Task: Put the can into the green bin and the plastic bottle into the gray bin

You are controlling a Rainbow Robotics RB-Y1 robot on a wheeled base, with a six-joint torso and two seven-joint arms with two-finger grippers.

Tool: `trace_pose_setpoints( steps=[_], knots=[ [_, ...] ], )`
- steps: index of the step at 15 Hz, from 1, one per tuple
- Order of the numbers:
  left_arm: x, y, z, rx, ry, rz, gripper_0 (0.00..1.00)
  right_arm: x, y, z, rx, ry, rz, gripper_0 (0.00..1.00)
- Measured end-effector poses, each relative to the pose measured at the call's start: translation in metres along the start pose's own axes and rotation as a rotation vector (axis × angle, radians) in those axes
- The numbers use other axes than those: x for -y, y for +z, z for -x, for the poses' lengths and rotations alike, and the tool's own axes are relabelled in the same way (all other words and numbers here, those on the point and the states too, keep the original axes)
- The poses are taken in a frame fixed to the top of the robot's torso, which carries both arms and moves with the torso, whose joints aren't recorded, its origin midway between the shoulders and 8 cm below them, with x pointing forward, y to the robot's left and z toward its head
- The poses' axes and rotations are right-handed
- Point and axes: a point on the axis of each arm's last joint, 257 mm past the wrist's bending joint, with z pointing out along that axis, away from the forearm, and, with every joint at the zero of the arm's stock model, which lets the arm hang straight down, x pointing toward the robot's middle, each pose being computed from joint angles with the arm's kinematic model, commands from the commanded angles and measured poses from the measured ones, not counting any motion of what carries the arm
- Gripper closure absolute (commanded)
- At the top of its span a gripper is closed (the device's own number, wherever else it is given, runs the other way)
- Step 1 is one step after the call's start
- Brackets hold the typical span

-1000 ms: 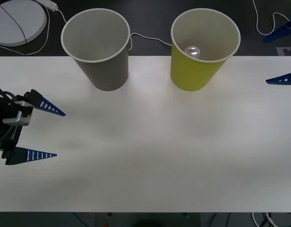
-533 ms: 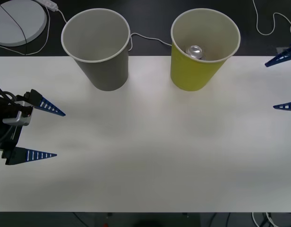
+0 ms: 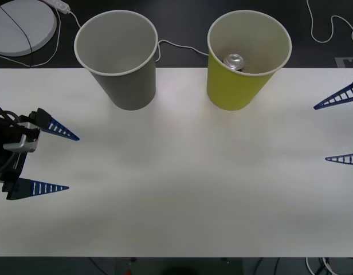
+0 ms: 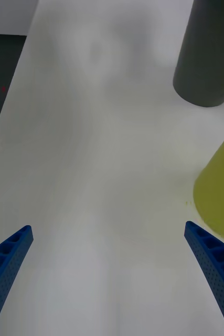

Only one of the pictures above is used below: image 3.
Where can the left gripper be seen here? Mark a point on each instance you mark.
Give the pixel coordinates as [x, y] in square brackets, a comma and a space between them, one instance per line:
[13, 166]

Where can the round white floor base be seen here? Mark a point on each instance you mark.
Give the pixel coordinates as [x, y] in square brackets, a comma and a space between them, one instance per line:
[19, 28]

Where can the yellow-green plastic waste bin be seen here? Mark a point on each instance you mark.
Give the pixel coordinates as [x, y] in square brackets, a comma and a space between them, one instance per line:
[231, 88]

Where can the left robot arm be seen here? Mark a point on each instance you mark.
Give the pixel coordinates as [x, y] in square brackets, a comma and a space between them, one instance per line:
[21, 144]

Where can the gold-topped drink can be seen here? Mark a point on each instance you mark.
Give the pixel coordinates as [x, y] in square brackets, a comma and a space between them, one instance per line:
[233, 60]

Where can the white power strip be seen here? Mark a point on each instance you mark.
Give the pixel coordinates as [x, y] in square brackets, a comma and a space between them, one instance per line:
[60, 5]

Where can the grey plastic waste bin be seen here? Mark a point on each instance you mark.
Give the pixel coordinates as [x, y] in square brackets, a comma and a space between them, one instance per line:
[127, 86]

